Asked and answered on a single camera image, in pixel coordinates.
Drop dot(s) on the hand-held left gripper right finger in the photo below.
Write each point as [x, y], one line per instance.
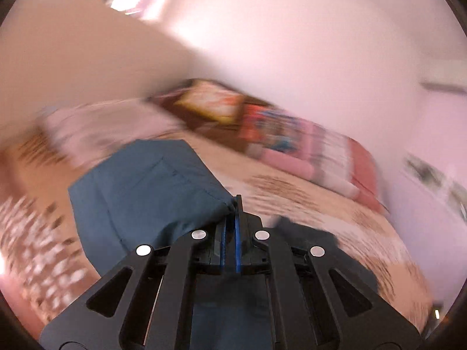
[238, 248]

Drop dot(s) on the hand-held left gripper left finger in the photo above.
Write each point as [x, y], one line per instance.
[223, 248]

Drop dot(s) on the dark blue garment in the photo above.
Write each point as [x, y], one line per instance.
[146, 197]

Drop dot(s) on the beige floral bed blanket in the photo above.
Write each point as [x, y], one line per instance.
[292, 197]

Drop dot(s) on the colourful printed cushion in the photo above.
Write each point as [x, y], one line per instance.
[273, 127]

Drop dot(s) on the pink striped folded blanket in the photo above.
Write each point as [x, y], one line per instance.
[346, 164]

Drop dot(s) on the brown cushion with yellow print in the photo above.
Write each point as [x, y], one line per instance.
[208, 104]

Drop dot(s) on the pink floral pillow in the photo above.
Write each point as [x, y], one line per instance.
[98, 127]

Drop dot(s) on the wall picture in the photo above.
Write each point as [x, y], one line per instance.
[427, 175]

